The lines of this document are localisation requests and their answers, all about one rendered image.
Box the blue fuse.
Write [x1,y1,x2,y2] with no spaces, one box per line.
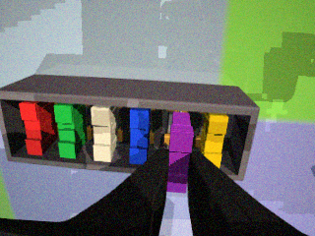
[130,107,151,165]

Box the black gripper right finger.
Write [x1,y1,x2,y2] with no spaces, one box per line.
[188,150,307,236]

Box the yellow fuse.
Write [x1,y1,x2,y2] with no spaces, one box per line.
[200,111,228,168]

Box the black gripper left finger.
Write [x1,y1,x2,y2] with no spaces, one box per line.
[0,148,169,236]

